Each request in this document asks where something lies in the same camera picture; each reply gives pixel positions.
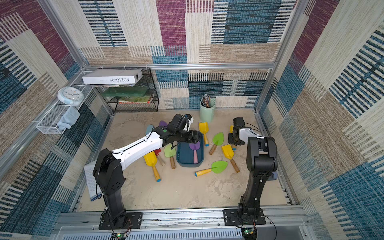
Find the green book on shelf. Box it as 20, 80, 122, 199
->
102, 87, 148, 97

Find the white round clock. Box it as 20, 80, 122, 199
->
57, 87, 85, 107

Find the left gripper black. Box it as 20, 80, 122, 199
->
174, 130, 202, 144

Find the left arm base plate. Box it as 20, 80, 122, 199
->
99, 211, 143, 230

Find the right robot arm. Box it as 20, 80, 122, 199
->
229, 118, 278, 225

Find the red shovel wooden handle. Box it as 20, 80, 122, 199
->
154, 149, 166, 166

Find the light blue cloth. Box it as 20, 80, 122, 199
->
58, 107, 80, 131

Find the dark teal storage box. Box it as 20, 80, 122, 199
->
177, 140, 204, 168

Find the green trowel yellow handle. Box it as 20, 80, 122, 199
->
195, 161, 228, 177

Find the yellow shovel wooden handle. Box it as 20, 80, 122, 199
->
222, 145, 240, 173

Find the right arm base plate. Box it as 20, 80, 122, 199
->
223, 209, 266, 228

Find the colored pencils bundle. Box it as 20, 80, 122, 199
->
201, 94, 212, 108

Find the light blue trowel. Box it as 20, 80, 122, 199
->
146, 125, 154, 135

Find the white wire basket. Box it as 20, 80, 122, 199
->
36, 84, 92, 135

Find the colourful book on shelf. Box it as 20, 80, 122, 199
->
118, 96, 153, 104

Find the white folio box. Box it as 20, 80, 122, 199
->
83, 69, 143, 85

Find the open white book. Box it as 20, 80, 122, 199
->
84, 161, 102, 202

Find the green trowel wooden handle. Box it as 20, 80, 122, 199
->
164, 144, 176, 170
209, 132, 224, 155

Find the mint green pencil cup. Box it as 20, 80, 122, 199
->
200, 99, 216, 123

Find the purple trowel pink handle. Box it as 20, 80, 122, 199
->
189, 141, 201, 164
159, 121, 168, 128

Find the black wire shelf rack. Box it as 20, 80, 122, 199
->
96, 68, 159, 114

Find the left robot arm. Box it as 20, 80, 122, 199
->
93, 114, 201, 230

